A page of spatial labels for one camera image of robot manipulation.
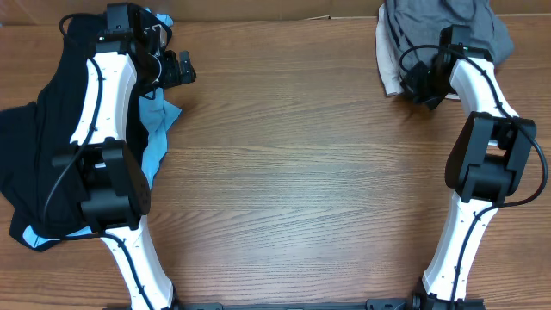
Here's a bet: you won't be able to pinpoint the light blue garment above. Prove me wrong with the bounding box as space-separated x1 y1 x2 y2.
2 15 182 251

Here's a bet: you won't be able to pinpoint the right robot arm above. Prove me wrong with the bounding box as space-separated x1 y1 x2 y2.
401 25 548 309

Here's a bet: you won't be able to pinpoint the black garment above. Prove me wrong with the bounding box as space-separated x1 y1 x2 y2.
0 3 174 252

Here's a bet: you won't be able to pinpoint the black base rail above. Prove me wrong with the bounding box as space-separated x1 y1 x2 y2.
102 297 486 310

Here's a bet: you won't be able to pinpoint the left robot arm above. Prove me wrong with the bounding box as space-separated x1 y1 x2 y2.
52 3 196 309

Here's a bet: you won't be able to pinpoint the beige folded shorts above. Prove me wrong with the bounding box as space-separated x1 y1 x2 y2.
375 0 474 96

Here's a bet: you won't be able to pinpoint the grey shorts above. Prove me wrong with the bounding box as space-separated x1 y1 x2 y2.
384 0 514 68

